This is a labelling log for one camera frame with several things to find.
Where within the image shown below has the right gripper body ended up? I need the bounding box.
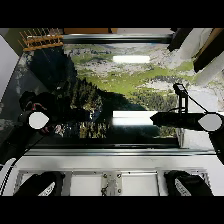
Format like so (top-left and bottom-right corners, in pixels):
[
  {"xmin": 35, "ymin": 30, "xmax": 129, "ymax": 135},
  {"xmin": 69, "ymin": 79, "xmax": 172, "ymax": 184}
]
[{"xmin": 164, "ymin": 112, "xmax": 194, "ymax": 128}]

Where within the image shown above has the black garment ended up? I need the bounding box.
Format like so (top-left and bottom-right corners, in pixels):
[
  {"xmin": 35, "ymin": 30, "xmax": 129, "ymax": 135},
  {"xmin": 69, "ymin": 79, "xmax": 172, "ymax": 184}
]
[
  {"xmin": 167, "ymin": 28, "xmax": 194, "ymax": 53},
  {"xmin": 192, "ymin": 28, "xmax": 224, "ymax": 74}
]

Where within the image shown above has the white garment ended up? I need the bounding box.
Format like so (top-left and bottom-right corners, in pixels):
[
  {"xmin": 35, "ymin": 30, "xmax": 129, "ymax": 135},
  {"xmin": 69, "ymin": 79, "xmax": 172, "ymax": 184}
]
[{"xmin": 179, "ymin": 28, "xmax": 215, "ymax": 61}]

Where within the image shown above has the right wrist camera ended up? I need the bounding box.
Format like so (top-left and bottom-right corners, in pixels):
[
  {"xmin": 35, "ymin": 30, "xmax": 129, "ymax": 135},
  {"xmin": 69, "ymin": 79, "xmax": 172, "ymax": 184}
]
[{"xmin": 172, "ymin": 82, "xmax": 190, "ymax": 115}]

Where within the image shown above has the black cable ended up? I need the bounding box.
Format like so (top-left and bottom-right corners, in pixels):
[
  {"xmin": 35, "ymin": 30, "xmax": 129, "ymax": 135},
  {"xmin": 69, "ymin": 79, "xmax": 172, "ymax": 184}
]
[{"xmin": 186, "ymin": 93, "xmax": 210, "ymax": 114}]

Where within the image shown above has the silver frame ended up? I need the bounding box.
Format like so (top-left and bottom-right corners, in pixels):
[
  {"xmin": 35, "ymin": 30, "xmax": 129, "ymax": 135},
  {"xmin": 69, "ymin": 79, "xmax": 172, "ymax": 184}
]
[{"xmin": 12, "ymin": 127, "xmax": 218, "ymax": 197}]

